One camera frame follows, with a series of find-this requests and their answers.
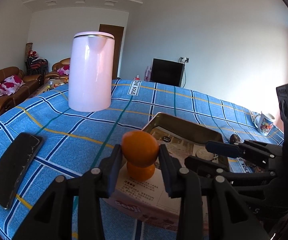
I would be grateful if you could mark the white printed mug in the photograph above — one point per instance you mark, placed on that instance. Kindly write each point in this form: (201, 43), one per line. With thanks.
(264, 122)

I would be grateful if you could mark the black smartphone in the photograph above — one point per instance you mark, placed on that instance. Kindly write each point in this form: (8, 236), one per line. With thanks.
(14, 163)

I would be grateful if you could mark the blue plaid tablecloth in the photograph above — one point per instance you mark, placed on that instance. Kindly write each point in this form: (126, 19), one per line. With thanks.
(74, 141)

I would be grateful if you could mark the orange mandarin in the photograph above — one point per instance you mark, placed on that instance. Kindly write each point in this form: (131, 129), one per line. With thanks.
(139, 148)
(140, 174)

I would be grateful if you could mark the black television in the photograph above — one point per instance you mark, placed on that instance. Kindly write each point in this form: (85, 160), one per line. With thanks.
(167, 72)

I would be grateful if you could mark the pink flowered cushion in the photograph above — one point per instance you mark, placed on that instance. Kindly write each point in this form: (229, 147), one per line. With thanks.
(10, 85)

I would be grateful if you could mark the pink biscuit tin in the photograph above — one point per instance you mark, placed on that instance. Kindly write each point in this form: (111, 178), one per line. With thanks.
(148, 201)

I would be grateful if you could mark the brown leather armchair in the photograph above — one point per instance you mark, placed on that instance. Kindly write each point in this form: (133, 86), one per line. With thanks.
(60, 70)

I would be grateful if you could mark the pink electric kettle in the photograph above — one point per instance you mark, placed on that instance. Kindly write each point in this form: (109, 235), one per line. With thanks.
(91, 71)

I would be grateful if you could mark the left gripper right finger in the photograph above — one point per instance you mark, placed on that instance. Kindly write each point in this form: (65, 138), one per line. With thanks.
(228, 215)

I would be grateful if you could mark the dark water chestnut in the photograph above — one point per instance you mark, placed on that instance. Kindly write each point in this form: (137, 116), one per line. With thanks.
(234, 138)

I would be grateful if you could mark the dark brown room door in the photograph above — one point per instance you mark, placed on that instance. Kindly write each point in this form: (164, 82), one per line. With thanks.
(117, 32)

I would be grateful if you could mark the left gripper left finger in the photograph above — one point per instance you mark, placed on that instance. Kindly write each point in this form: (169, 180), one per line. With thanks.
(51, 215)

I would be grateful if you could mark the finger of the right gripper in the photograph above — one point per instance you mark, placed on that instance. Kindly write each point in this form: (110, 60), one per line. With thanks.
(227, 150)
(202, 167)

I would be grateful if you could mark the brown leather sofa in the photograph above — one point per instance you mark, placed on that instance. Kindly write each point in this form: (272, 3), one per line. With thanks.
(32, 83)

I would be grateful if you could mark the paper leaflet in tin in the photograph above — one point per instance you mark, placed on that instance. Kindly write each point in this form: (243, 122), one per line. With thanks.
(147, 185)

